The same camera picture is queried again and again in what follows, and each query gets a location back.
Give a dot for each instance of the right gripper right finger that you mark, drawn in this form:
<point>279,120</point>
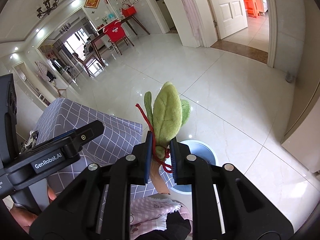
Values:
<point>226,205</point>

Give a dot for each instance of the blue white trash bin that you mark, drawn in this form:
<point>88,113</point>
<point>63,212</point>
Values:
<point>200,149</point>

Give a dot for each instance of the white panel door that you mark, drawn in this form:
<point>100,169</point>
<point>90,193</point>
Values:
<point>230,16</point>

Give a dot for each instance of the grey checkered tablecloth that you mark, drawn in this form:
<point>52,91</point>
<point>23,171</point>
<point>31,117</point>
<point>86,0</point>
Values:
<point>117,140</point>

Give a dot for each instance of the chair with red cover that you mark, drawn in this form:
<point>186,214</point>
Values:
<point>116,34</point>

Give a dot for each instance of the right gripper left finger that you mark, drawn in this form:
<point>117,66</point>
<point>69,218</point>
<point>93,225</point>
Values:
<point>96,204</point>

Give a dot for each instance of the gold framed picture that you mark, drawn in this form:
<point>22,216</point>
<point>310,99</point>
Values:
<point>91,4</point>

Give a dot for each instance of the left hand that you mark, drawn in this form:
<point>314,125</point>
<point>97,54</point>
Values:
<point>23,217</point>

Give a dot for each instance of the green plush leaf toy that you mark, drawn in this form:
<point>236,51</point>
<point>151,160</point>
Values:
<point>164,116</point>

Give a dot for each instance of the wooden dining chair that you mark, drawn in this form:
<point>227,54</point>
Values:
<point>91,60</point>

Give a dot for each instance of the door stopper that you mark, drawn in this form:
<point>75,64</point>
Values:
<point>289,77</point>

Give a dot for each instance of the black chandelier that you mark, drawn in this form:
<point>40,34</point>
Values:
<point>48,8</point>

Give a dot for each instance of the pink patterned cloth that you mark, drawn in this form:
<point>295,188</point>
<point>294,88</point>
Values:
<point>154,218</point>

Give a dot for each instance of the dark wooden dining table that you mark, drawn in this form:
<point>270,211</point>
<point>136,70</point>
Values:
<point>125,20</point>

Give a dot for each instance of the orange plastic stool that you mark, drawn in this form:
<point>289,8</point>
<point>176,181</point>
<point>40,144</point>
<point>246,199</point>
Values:
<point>252,8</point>

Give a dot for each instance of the pink door curtain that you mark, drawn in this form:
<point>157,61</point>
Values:
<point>193,14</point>

